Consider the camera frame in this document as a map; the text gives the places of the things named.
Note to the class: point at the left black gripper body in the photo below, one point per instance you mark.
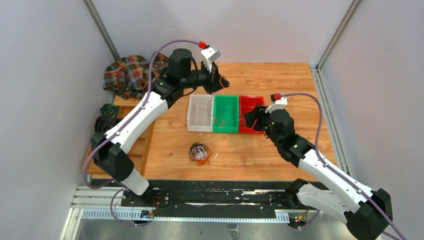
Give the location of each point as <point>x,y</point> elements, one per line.
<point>209,83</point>

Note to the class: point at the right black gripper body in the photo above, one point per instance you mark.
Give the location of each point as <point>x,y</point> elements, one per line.
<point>263,121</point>

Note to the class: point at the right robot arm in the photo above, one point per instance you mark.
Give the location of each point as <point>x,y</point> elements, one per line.
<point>364,211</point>

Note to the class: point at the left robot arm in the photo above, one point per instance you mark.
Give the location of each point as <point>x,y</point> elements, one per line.
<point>110,149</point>

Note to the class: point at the red plastic bin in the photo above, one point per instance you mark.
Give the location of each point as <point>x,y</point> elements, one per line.
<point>246,104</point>

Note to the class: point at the green plastic bin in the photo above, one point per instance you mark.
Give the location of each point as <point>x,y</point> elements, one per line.
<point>225,114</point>

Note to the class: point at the white plastic bin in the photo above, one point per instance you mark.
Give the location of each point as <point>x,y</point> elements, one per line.
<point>200,113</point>

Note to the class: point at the plaid cloth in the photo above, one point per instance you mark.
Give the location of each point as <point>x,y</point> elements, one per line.
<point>127,77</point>

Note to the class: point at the wooden compartment tray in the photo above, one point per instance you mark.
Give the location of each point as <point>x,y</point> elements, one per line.
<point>139,151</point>

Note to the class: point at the green patterned fabric roll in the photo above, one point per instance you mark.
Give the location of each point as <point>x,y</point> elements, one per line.
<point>109,110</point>

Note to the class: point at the dark fabric roll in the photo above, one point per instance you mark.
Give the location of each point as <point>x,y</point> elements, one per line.
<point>103,124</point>

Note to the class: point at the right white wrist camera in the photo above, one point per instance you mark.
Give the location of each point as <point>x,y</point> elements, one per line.
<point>279,102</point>

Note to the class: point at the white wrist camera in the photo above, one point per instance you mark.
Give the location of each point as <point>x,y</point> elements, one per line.
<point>279,102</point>
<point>209,56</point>

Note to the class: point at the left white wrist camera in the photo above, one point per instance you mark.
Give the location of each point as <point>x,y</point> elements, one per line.
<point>209,56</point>

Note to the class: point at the right aluminium frame post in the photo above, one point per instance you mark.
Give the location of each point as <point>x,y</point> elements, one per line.
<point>338,33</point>

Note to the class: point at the aluminium frame post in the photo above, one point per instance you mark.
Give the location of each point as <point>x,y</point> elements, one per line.
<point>338,33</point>
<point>97,20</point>

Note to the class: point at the left aluminium frame post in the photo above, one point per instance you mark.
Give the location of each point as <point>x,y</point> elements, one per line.
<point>97,20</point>

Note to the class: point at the aluminium front rail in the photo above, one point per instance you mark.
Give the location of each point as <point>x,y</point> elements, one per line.
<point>99,215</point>

